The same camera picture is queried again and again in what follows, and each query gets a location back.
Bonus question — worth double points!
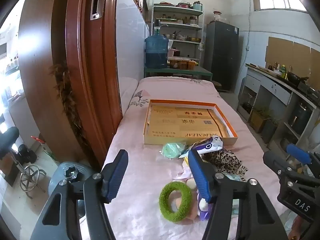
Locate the water jug pump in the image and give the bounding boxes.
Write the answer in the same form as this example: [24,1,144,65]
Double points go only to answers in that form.
[153,19,168,37]

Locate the blue water jug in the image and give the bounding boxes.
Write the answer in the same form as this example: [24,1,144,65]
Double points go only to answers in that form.
[145,35,168,68]

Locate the pink round powder puff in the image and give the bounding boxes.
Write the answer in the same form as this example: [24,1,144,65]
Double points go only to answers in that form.
[172,196,200,222]

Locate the cardboard wall sheet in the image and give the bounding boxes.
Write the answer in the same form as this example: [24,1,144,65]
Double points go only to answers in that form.
[309,47,320,90]
[291,41,312,77]
[265,37,294,67]

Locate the brown wooden door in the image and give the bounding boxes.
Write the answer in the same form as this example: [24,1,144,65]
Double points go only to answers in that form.
[17,0,123,168]

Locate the wooden cutting board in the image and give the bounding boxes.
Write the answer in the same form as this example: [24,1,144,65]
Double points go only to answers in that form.
[245,63,275,74]

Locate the green fuzzy scrunchie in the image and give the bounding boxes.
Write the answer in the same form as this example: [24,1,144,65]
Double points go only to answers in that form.
[159,181,193,222]

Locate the black wok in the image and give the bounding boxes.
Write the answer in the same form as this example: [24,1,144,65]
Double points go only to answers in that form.
[287,71,309,85]

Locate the green table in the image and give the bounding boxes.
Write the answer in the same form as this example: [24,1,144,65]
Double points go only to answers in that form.
[144,65,213,82]

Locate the dark planter with plant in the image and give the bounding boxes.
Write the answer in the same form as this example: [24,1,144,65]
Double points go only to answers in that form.
[262,119,280,144]

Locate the white metal shelf rack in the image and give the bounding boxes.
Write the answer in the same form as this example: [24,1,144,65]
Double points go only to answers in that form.
[151,3,204,68]

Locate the person's right hand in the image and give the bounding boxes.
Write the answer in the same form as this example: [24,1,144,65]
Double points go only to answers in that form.
[287,216,310,240]

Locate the brown feather duster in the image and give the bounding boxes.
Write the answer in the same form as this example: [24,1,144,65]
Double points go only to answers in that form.
[49,60,88,145]

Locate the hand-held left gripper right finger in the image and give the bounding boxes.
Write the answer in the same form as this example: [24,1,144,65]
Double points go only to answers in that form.
[187,149,285,240]

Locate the gas stove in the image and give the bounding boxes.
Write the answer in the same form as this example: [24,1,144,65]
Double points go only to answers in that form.
[297,81,320,103]

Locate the dark grey refrigerator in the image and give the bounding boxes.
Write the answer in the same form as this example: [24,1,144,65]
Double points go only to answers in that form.
[204,21,240,92]

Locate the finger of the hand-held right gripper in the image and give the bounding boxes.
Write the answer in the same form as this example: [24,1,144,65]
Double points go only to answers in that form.
[262,151,292,180]
[286,144,313,166]

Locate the dark air fryer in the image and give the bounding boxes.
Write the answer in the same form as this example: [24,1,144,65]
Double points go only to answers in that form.
[289,102,313,134]

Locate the pink white plush toy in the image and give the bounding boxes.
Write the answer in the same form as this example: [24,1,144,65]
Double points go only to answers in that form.
[172,166,198,189]

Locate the black office chair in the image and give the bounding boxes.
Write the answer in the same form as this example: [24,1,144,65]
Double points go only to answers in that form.
[0,126,48,200]

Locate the orange-rimmed cardboard box tray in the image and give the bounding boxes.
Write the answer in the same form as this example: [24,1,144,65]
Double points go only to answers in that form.
[143,99,238,146]

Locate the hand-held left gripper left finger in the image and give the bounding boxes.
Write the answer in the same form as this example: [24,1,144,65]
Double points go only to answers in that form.
[29,149,129,240]

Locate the mint green puff packet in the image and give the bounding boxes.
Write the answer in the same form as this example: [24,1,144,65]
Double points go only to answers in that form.
[160,142,187,159]

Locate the row of amber jars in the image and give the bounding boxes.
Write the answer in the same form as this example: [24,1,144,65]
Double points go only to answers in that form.
[170,59,195,70]

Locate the grey kitchen counter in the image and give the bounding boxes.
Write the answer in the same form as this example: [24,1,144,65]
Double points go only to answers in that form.
[237,64,320,160]

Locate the leopard print cloth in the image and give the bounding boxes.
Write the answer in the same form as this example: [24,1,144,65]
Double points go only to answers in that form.
[202,149,248,175]

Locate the dark glass jug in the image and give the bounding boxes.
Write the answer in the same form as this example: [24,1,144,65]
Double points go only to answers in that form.
[241,94,254,113]

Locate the metal door latch plate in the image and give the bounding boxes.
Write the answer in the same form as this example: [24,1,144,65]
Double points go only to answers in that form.
[90,0,107,21]

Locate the purple print tissue packet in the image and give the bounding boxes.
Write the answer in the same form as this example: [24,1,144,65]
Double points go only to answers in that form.
[179,135,223,159]

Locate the yellow planter with plant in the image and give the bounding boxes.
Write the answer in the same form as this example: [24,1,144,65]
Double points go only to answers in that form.
[250,106,269,133]

